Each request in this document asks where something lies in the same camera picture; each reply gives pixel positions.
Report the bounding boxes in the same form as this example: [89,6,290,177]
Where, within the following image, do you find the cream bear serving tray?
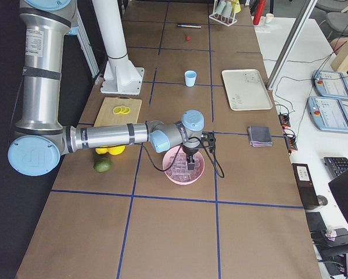
[221,69,272,111]

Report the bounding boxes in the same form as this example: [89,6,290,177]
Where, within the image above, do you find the wooden cutting board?
[94,97,142,127]

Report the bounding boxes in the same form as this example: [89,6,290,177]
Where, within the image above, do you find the black keyboard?
[324,157,348,178]

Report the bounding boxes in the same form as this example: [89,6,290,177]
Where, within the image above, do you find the steel muddler black tip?
[177,23,202,28]

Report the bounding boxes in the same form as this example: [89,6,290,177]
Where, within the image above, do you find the teach pendant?
[307,96,348,133]
[313,70,348,101]

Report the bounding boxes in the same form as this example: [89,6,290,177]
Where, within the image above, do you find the white camera mast base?
[101,60,145,95]

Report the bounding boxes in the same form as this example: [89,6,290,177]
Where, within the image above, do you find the green cup on rack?
[214,0,226,15]

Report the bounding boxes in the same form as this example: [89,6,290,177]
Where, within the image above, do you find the black box device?
[292,163,320,210]

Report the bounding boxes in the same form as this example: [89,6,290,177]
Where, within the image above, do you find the lemon slices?
[112,105,131,115]

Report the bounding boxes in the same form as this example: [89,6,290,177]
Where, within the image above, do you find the black computer mouse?
[317,195,328,206]

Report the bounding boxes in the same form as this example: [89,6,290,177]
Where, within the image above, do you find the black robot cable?
[139,136,225,178]

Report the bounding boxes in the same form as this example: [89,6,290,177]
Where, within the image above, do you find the folded grey cloth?
[248,126,272,147]

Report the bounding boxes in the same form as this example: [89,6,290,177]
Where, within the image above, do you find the yellow lemon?
[107,145,125,156]
[95,147,108,155]

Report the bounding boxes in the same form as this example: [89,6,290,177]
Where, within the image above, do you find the white wire cup rack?
[209,0,238,27]

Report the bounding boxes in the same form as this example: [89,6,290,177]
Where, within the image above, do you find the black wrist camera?
[201,131,216,148]

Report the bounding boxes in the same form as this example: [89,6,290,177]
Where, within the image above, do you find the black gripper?
[182,142,199,170]

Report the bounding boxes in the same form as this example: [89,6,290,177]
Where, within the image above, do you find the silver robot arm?
[8,1,204,176]

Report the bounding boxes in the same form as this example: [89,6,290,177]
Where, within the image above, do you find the near teach pendant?
[307,96,348,133]

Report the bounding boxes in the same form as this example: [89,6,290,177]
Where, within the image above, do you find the aluminium frame post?
[267,0,317,90]

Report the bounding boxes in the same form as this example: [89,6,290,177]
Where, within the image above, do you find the yellow cup on rack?
[230,0,241,14]

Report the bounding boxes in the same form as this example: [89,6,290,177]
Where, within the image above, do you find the red bottle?
[253,0,266,26]

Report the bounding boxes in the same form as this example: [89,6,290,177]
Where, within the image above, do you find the green avocado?
[94,158,112,173]

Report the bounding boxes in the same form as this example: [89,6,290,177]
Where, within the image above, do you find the pink bowl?
[162,146,205,185]

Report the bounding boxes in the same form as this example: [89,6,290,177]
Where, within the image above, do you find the light blue plastic cup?
[184,70,197,87]

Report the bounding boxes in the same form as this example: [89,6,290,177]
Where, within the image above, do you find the far teach pendant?
[313,70,348,101]

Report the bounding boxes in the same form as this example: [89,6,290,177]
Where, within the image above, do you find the grey cup on rack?
[222,1,232,18]

